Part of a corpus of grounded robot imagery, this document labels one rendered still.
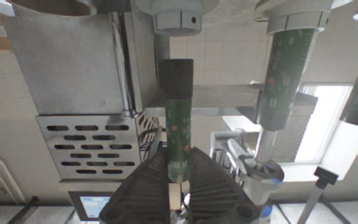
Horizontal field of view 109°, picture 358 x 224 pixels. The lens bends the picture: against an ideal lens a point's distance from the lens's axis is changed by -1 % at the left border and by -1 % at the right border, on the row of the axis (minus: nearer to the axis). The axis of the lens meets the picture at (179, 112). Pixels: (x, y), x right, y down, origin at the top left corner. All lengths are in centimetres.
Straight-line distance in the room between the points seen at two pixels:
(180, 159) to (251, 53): 172
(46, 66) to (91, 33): 8
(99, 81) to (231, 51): 160
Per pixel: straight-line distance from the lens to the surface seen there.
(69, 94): 26
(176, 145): 16
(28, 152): 307
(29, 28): 28
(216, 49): 168
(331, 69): 246
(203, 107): 25
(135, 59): 19
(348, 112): 26
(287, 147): 37
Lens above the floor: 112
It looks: 20 degrees up
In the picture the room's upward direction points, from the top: 179 degrees clockwise
